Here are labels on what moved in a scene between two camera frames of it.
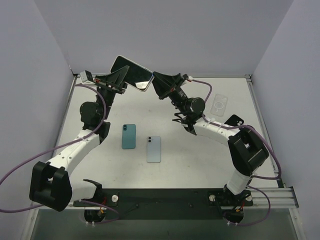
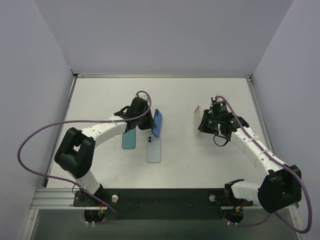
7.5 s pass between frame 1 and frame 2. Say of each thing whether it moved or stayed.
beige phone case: moved
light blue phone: stayed
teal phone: stayed
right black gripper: moved
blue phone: moved
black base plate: stayed
